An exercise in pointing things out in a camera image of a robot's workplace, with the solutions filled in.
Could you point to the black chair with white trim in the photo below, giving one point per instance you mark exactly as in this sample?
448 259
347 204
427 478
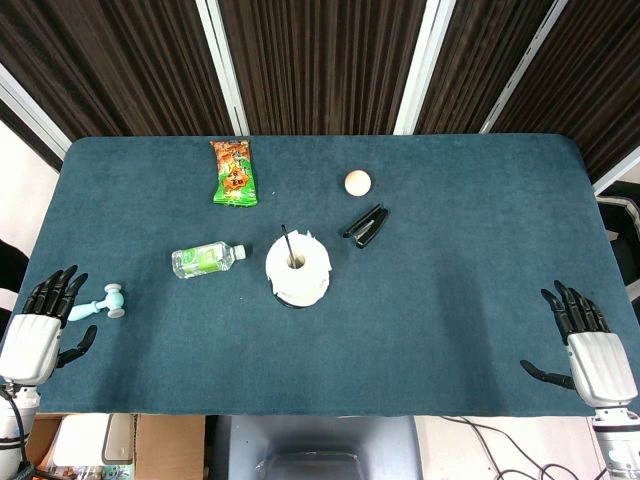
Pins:
622 235

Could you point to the white paper towel roll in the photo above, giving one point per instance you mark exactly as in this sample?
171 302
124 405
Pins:
310 275

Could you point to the white box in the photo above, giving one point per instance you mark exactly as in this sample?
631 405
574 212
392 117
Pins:
77 440

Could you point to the grey flat device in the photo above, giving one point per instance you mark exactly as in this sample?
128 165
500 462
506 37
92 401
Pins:
119 440

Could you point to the clear bottle green label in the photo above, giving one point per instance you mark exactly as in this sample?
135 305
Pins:
200 260

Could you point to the beige wooden ball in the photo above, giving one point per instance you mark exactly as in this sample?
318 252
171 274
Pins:
358 183

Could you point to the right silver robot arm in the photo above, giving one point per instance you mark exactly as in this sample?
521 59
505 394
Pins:
617 440

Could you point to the light blue toy hammer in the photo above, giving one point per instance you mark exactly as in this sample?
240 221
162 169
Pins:
111 300

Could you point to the blue felt table cover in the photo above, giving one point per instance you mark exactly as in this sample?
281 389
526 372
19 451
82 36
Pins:
400 325

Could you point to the white partition post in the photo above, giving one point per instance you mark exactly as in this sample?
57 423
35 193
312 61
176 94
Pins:
422 70
522 70
223 70
617 172
30 112

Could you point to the dark brown curtain panel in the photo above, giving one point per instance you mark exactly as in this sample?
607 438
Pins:
475 65
325 65
600 75
115 65

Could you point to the black object beside table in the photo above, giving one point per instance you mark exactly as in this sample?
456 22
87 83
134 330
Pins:
12 265

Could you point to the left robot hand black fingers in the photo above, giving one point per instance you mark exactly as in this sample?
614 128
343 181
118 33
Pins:
30 345

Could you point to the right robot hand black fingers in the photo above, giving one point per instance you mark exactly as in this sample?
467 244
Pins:
597 362

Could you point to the orange green snack packet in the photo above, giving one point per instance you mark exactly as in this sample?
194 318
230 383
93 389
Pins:
233 172

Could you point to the black stapler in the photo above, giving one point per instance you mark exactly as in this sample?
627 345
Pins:
366 226

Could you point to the brown cardboard box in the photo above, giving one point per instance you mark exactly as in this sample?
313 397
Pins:
167 447

